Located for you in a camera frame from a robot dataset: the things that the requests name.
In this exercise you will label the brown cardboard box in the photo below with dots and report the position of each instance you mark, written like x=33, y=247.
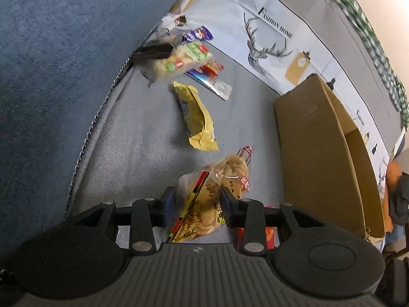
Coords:
x=313, y=150

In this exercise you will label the clear bag of cookies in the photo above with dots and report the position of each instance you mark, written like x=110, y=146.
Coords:
x=207, y=206

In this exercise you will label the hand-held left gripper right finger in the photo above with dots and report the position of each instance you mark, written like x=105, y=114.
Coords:
x=225, y=205

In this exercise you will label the red orange snack packet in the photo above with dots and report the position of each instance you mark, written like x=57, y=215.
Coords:
x=271, y=234

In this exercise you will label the yellow snack packet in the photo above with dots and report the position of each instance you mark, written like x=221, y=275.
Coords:
x=195, y=115

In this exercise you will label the red blue silver snack packet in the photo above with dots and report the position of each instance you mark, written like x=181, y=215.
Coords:
x=209, y=78

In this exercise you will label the orange cloth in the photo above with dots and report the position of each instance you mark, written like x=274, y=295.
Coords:
x=391, y=172

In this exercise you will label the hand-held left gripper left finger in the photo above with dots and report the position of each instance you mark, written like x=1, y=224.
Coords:
x=169, y=205

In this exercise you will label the black snack packet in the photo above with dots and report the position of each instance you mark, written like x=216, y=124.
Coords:
x=152, y=51

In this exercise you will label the deer print cloth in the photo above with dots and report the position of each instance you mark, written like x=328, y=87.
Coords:
x=223, y=16

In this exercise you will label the green label rice snack packet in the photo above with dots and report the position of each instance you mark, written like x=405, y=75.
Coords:
x=188, y=55

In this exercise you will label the grey sofa cushion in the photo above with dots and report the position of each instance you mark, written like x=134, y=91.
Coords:
x=137, y=140

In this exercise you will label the green checked cloth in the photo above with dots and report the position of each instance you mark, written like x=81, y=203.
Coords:
x=367, y=25

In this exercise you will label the purple candy packet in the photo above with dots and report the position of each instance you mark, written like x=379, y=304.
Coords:
x=199, y=34

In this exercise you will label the dark cloth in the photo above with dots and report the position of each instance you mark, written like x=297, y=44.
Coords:
x=402, y=198

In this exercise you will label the blue sofa cushion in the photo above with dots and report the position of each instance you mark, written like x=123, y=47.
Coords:
x=64, y=70

